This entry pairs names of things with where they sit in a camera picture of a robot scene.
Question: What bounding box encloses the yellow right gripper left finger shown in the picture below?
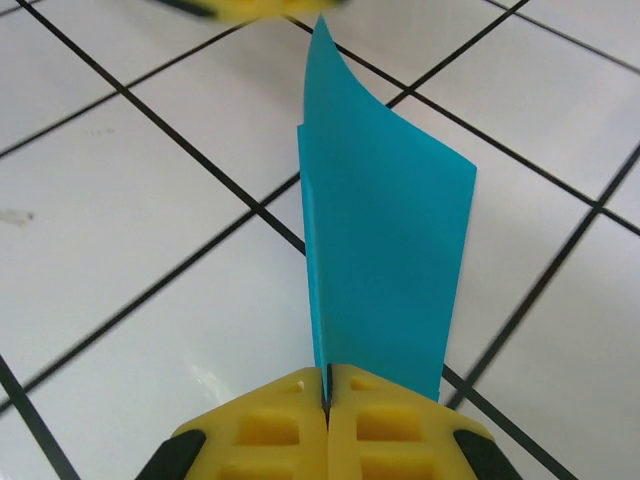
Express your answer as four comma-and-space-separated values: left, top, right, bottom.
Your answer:
133, 366, 330, 480

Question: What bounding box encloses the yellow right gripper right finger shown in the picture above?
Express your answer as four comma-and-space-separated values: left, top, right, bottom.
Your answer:
327, 363, 522, 480

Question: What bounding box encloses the blue paper sheet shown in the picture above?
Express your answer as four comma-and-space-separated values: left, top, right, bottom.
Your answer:
295, 12, 479, 406

